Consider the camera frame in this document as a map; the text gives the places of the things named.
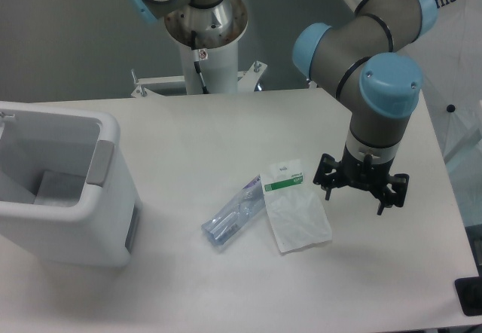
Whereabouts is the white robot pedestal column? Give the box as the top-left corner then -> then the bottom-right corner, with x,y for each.
164,0 -> 248,94

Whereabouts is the white trash can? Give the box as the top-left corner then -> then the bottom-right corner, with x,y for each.
1,102 -> 142,267

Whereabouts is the white pedestal base frame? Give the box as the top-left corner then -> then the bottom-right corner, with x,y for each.
130,60 -> 268,98

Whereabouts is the black cable on pedestal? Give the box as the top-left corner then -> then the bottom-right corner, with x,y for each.
190,29 -> 209,95

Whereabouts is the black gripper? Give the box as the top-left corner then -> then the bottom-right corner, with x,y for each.
313,147 -> 409,215

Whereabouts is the white green-labelled plastic pouch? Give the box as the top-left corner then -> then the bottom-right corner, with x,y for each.
261,159 -> 332,254

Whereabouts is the crushed clear plastic bottle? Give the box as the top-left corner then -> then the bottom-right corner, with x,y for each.
201,175 -> 266,253

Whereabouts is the black device at table edge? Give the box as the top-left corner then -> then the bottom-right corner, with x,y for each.
454,276 -> 481,316

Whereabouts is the white Superior umbrella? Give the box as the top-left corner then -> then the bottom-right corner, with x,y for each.
403,0 -> 481,157

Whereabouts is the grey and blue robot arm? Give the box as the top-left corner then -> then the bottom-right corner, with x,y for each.
130,0 -> 438,208

